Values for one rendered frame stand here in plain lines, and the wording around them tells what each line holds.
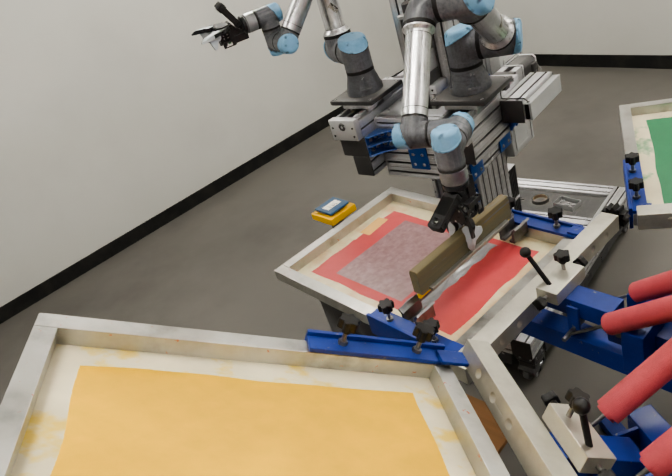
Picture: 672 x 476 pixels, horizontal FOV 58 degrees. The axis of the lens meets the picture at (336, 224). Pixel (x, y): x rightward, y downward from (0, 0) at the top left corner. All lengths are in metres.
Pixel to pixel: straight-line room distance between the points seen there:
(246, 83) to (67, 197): 1.77
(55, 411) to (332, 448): 0.43
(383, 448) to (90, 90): 4.18
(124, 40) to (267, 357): 4.06
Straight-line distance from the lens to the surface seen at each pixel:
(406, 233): 2.10
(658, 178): 2.19
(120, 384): 1.10
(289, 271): 2.04
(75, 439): 1.01
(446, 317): 1.71
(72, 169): 4.96
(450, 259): 1.69
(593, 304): 1.56
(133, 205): 5.16
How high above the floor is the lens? 2.05
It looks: 29 degrees down
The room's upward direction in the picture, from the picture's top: 19 degrees counter-clockwise
